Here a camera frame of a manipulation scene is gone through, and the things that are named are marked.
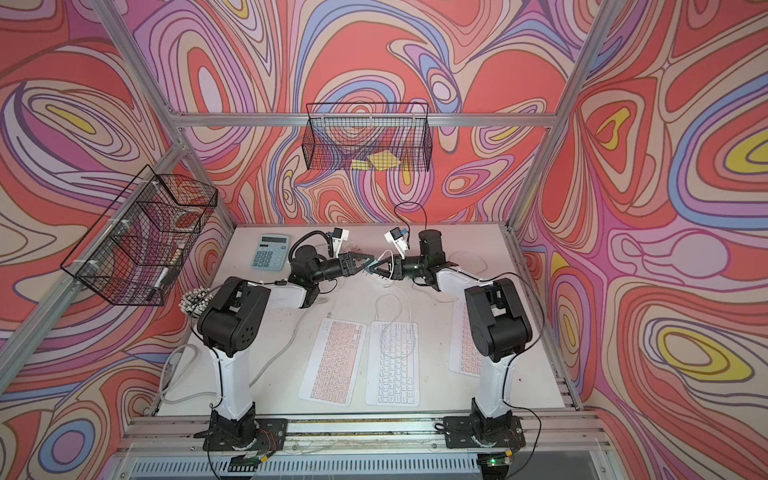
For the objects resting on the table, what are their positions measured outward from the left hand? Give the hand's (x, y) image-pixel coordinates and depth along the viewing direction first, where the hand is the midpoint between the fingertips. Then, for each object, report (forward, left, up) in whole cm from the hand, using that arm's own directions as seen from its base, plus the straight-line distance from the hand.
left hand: (375, 265), depth 85 cm
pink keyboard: (-23, +12, -19) cm, 32 cm away
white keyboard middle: (-25, -5, -18) cm, 31 cm away
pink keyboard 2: (-20, -26, -19) cm, 38 cm away
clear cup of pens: (-12, +47, 0) cm, 48 cm away
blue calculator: (+18, +39, -15) cm, 46 cm away
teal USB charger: (-1, +2, 0) cm, 3 cm away
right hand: (-1, 0, -4) cm, 4 cm away
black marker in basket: (-10, +53, +8) cm, 54 cm away
